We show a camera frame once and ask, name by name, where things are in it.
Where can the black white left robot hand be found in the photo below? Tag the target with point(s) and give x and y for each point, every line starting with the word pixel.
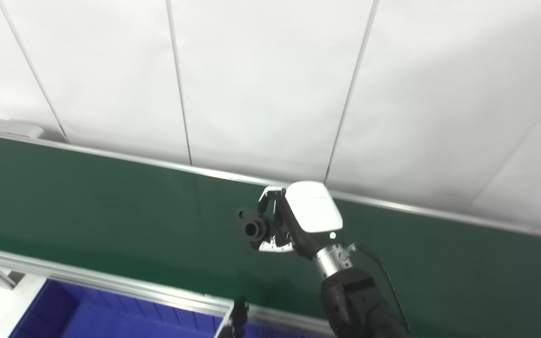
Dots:
pixel 238 321

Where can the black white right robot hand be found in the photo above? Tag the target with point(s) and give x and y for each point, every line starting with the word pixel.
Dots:
pixel 310 211

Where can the black flanged metal part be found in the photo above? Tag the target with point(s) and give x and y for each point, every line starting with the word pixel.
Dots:
pixel 254 229

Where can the blue plastic bin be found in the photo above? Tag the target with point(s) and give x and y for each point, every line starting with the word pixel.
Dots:
pixel 101 319

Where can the grey conveyor end cap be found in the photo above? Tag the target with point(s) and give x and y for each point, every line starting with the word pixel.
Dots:
pixel 14 129

